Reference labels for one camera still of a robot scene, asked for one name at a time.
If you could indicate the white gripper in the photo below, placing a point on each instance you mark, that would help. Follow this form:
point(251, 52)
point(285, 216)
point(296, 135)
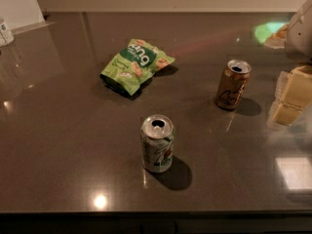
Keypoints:
point(300, 34)

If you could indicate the orange soda can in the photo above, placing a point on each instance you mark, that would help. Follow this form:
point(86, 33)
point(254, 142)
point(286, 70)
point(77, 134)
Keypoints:
point(233, 82)

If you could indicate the white green soda can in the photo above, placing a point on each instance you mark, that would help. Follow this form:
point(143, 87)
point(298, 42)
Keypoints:
point(157, 134)

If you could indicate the green snack bag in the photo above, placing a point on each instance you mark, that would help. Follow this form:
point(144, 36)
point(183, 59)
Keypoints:
point(133, 66)

